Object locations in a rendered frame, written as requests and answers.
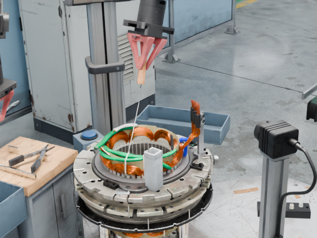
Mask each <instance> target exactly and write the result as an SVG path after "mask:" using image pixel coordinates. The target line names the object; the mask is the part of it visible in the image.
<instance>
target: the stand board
mask: <svg viewBox="0 0 317 238"><path fill-rule="evenodd" d="M47 144H48V145H49V146H48V147H47V148H48V149H49V148H51V147H53V146H55V148H53V149H51V150H49V151H48V152H46V153H45V154H46V155H47V160H48V161H47V162H44V161H42V162H41V165H40V167H39V168H38V169H37V170H36V171H35V173H34V174H36V177H37V179H36V180H34V179H31V178H27V177H23V176H20V175H17V174H13V173H9V172H6V171H2V170H0V180H1V181H4V182H8V183H11V184H14V185H17V186H21V187H23V188H24V194H25V196H30V195H31V194H33V193H34V192H35V191H37V190H38V189H39V188H41V187H42V186H43V185H45V184H46V183H47V182H48V181H50V180H51V179H52V178H54V177H55V176H56V175H58V174H59V173H60V172H61V171H63V170H64V169H65V168H67V167H68V166H69V165H70V164H72V163H73V162H74V161H75V159H76V157H77V156H78V151H77V150H73V149H69V148H65V147H62V146H58V145H54V144H49V143H45V142H41V141H37V140H33V139H29V138H25V137H21V136H19V137H18V138H16V139H15V140H13V141H12V142H10V143H8V144H7V145H5V146H4V147H2V148H0V164H2V165H6V166H9V163H8V161H9V160H11V159H13V158H15V157H18V156H20V155H27V154H29V153H33V152H36V151H38V150H41V149H42V148H44V147H45V146H46V145H47ZM8 145H11V146H15V147H18V150H19V154H14V153H10V152H9V151H8ZM36 160H37V157H36V155H35V156H33V157H30V158H27V159H25V161H23V162H21V163H19V164H17V165H14V166H12V168H16V169H20V170H24V171H28V172H31V166H32V165H33V164H34V162H35V161H36ZM9 167H10V166H9Z"/></svg>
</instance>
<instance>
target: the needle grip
mask: <svg viewBox="0 0 317 238"><path fill-rule="evenodd" d="M146 63H147V59H146V61H145V63H144V65H143V67H142V69H138V74H137V84H142V85H143V84H144V83H145V73H146Z"/></svg>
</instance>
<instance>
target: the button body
mask: <svg viewBox="0 0 317 238"><path fill-rule="evenodd" d="M93 131H95V132H96V133H97V134H98V138H96V139H94V140H91V141H85V140H82V139H81V138H80V135H81V134H82V133H79V134H75V135H73V142H74V150H77V151H78V154H79V153H80V152H81V151H82V150H86V151H87V149H86V147H87V146H89V145H90V144H92V143H94V142H96V141H98V140H100V139H103V138H104V136H103V135H102V134H101V133H99V132H98V131H97V130H96V129H93Z"/></svg>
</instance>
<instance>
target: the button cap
mask: <svg viewBox="0 0 317 238"><path fill-rule="evenodd" d="M95 136H96V132H95V131H93V130H87V131H84V132H83V133H82V137H83V138H87V139H89V138H94V137H95Z"/></svg>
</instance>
